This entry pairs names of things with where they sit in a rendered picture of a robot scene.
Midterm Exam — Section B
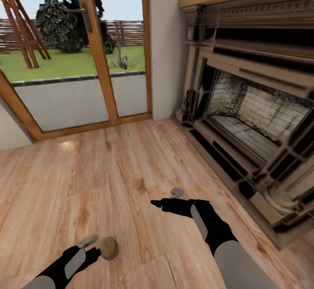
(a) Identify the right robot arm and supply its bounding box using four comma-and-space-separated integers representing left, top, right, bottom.
150, 188, 281, 289

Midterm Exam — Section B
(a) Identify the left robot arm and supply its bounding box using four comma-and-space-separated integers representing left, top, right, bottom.
21, 235, 101, 289

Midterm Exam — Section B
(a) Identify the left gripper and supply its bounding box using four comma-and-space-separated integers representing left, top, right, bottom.
77, 247, 101, 272

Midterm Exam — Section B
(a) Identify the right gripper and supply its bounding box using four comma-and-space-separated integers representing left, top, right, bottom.
150, 198, 184, 215

